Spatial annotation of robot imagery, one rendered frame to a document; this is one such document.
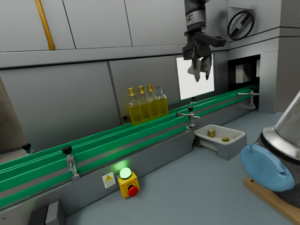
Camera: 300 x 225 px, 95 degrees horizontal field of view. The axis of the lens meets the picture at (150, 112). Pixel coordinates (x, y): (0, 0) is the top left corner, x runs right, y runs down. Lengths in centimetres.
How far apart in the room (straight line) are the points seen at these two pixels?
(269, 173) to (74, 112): 82
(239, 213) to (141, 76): 78
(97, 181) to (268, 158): 56
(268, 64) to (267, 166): 112
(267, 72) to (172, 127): 98
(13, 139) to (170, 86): 427
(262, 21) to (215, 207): 133
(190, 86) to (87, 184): 93
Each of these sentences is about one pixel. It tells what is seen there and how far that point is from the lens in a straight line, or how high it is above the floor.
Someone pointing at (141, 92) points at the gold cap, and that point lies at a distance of 75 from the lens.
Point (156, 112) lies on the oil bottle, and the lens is 80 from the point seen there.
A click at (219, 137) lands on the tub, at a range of 97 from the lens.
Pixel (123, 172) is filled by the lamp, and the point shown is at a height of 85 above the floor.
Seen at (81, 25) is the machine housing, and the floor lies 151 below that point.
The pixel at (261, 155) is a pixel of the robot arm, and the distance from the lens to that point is 43.
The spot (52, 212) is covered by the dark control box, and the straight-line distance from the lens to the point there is 62.
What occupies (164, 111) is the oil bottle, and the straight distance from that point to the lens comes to 83.
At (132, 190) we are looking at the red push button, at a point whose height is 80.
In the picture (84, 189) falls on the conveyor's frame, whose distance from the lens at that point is 66.
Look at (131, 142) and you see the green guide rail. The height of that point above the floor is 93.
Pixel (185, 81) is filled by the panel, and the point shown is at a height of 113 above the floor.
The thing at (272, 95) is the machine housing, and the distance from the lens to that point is 149.
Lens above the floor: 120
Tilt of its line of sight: 14 degrees down
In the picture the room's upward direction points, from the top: 9 degrees counter-clockwise
